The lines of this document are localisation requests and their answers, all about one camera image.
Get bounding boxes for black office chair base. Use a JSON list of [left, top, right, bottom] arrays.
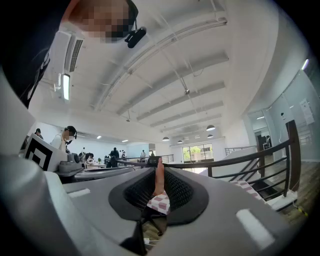
[[141, 207, 168, 237]]

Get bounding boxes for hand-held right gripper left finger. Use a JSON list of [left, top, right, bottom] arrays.
[[62, 166, 158, 256]]

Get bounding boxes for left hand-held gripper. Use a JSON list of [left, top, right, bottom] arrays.
[[24, 132, 136, 181]]

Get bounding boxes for person's black top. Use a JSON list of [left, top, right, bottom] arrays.
[[0, 0, 76, 110]]

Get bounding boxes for pink white checkered cloth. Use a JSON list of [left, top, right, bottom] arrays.
[[146, 179, 266, 216]]

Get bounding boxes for white paper notice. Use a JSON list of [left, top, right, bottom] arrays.
[[299, 98, 315, 126]]

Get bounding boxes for white ceiling air conditioner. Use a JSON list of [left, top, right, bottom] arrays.
[[49, 30, 85, 74]]

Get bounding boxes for black metal railing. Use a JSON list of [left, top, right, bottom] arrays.
[[104, 136, 302, 202]]

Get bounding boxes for bright glass window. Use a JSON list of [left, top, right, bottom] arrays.
[[182, 143, 214, 164]]

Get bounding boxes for dark wooden post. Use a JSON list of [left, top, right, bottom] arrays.
[[285, 119, 303, 199]]

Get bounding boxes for orange shrimp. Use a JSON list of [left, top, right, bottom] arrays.
[[152, 157, 166, 197]]

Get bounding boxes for long ceiling tube light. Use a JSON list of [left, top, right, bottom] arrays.
[[61, 73, 71, 102]]

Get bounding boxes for person's head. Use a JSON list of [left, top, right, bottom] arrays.
[[61, 0, 139, 44]]

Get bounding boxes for black head-worn camera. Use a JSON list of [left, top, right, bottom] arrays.
[[124, 26, 148, 49]]

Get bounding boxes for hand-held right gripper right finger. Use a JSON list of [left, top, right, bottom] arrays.
[[149, 166, 301, 256]]

